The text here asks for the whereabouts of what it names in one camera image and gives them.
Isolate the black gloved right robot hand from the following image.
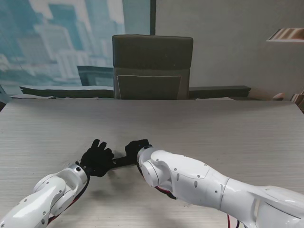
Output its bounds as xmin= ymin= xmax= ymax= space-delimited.
xmin=125 ymin=139 xmax=151 ymax=165

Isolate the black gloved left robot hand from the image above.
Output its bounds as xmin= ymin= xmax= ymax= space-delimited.
xmin=80 ymin=139 xmax=114 ymax=178

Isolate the black remote control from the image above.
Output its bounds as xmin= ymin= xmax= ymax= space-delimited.
xmin=111 ymin=155 xmax=139 ymax=170

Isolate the long dark low cabinet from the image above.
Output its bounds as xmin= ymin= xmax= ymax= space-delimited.
xmin=19 ymin=85 xmax=114 ymax=98

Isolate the grey office chair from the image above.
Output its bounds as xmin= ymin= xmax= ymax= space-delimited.
xmin=112 ymin=34 xmax=194 ymax=100

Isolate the grey paper sheet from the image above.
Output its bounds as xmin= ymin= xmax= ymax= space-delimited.
xmin=10 ymin=94 xmax=57 ymax=100

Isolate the short dark low cabinet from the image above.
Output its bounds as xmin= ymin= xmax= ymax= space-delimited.
xmin=189 ymin=85 xmax=252 ymax=98

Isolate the dark object at table corner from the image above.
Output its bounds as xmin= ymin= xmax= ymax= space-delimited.
xmin=0 ymin=84 xmax=7 ymax=112

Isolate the brown wooden furniture edge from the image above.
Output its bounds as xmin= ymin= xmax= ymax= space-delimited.
xmin=291 ymin=91 xmax=304 ymax=111

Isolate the red black left arm cable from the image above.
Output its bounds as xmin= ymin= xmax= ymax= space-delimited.
xmin=47 ymin=175 xmax=91 ymax=225

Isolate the red black arm cable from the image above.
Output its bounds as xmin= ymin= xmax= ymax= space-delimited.
xmin=47 ymin=175 xmax=91 ymax=225
xmin=226 ymin=213 xmax=241 ymax=228

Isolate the red black right arm cable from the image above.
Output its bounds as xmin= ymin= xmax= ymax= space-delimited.
xmin=226 ymin=213 xmax=241 ymax=228

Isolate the dark window frame post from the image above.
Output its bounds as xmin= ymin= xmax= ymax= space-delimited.
xmin=150 ymin=0 xmax=157 ymax=36

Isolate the wooden wall shelf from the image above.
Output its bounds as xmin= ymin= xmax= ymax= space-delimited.
xmin=266 ymin=28 xmax=304 ymax=43

